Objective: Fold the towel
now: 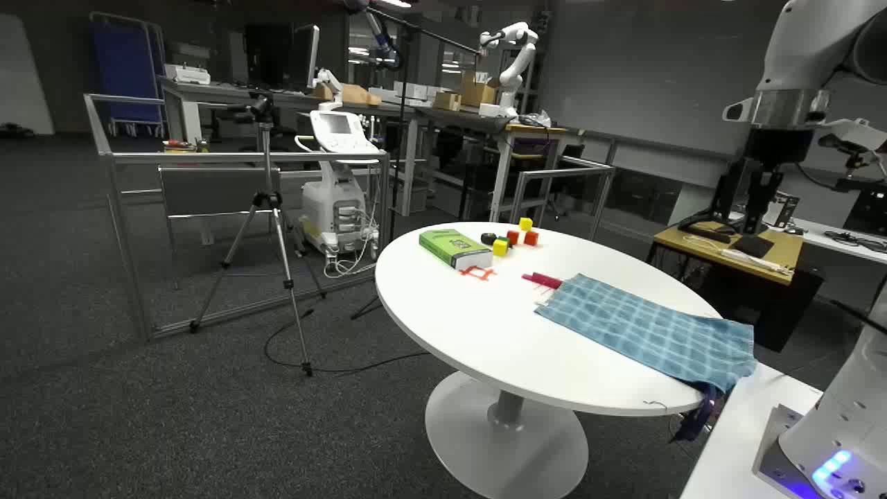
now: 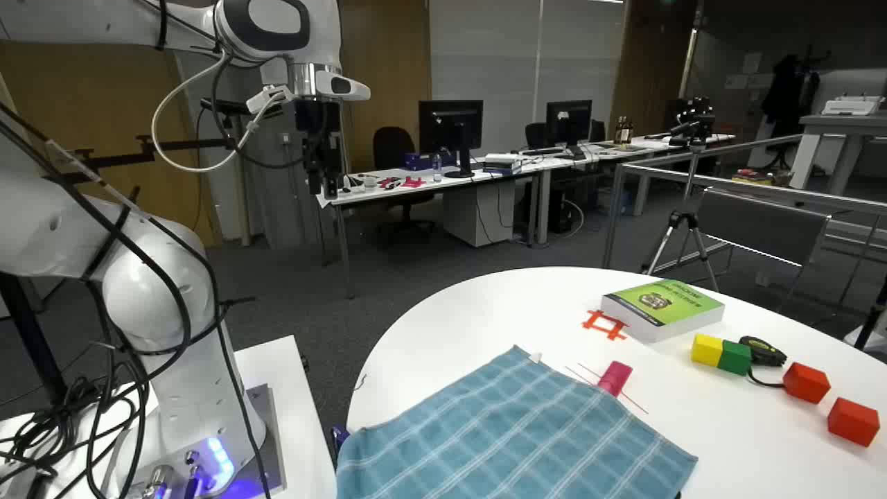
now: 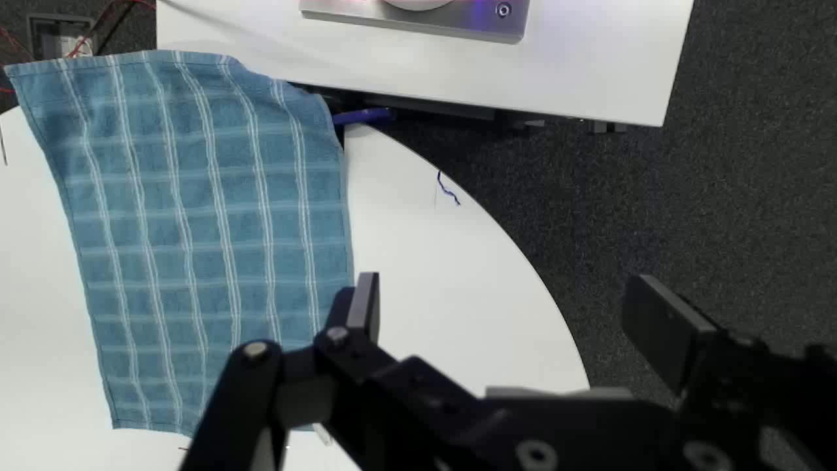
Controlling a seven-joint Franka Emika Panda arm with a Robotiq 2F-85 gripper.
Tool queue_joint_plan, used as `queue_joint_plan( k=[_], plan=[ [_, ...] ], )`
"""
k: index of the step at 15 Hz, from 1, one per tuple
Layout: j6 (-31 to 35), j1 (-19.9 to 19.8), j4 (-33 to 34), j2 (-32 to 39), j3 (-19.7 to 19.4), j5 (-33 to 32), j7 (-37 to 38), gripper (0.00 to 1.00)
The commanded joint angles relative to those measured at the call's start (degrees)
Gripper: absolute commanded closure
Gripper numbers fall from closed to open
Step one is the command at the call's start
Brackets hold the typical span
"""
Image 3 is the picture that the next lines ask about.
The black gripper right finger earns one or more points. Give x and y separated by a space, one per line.
730 386

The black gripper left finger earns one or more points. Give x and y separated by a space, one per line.
268 391

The blue checked towel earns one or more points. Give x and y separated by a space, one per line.
206 204

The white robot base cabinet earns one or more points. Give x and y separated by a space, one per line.
578 57

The blue clamp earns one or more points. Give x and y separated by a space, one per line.
361 115

